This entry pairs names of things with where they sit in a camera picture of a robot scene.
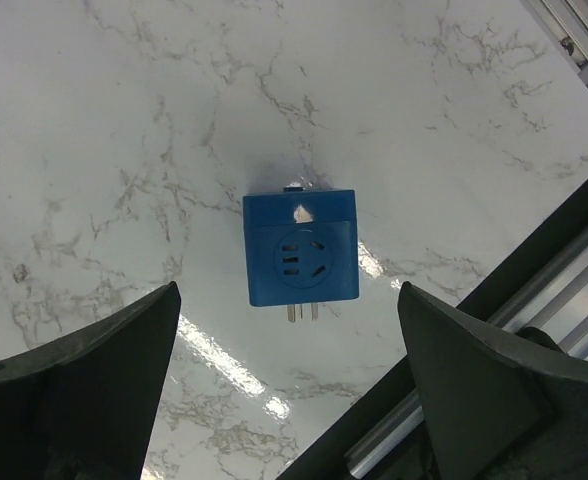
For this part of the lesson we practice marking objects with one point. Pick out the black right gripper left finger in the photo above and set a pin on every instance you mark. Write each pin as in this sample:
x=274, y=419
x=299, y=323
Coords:
x=83, y=406

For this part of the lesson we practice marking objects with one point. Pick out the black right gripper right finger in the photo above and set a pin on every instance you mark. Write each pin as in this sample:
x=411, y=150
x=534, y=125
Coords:
x=496, y=406

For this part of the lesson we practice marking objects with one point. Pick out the blue cube socket adapter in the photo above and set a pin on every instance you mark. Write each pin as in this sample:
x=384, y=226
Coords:
x=301, y=247

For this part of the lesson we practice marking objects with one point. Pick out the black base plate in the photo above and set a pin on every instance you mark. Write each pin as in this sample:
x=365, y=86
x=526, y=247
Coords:
x=539, y=293

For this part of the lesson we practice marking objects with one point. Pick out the aluminium frame rail right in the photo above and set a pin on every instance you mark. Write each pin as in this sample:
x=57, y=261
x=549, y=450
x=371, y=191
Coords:
x=566, y=24

